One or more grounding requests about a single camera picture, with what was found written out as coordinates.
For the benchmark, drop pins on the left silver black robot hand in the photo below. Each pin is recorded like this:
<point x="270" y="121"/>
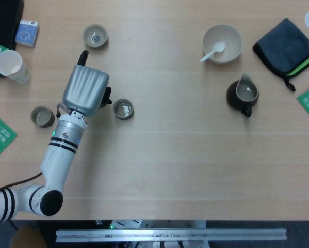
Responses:
<point x="85" y="89"/>

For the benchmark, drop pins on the tall grey teacup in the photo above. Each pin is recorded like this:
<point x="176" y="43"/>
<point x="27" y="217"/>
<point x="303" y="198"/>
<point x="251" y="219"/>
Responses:
<point x="42" y="117"/>

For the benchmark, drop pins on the dark brown pouring pitcher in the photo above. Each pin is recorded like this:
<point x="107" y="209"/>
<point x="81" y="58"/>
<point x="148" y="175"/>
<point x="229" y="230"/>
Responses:
<point x="231" y="95"/>

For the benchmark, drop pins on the blue white small box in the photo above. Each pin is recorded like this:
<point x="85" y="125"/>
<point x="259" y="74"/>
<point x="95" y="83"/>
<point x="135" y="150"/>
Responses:
<point x="27" y="33"/>

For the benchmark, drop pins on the white plastic spoon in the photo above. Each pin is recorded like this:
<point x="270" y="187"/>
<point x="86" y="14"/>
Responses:
<point x="218" y="47"/>

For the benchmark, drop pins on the brown round stool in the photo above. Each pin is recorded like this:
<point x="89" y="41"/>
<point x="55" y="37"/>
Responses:
<point x="28" y="239"/>

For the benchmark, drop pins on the aluminium rail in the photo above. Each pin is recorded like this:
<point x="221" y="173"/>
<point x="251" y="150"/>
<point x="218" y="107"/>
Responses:
<point x="169" y="235"/>

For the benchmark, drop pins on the black tray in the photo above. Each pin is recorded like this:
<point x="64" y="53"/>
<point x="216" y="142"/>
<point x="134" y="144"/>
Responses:
<point x="2" y="20"/>

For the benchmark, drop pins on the black cast iron teapot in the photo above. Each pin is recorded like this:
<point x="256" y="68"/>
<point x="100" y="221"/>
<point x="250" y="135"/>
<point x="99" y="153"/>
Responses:
<point x="108" y="99"/>

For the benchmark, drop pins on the wide grey teacup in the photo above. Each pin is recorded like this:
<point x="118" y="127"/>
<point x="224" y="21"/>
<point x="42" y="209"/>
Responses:
<point x="95" y="36"/>

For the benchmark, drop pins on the beige bowl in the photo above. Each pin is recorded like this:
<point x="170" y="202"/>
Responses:
<point x="229" y="38"/>

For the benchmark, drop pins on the folded grey cloth green trim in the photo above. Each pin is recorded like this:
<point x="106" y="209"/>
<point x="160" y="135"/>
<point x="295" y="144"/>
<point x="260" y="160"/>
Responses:
<point x="285" y="44"/>

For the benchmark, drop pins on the small cup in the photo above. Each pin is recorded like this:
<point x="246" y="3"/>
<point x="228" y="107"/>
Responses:
<point x="123" y="109"/>

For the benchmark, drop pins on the white paper cup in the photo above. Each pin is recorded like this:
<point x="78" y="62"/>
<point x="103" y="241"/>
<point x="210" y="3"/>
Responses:
<point x="8" y="63"/>

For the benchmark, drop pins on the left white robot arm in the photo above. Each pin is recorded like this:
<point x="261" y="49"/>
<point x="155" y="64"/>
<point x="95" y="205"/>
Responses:
<point x="58" y="160"/>

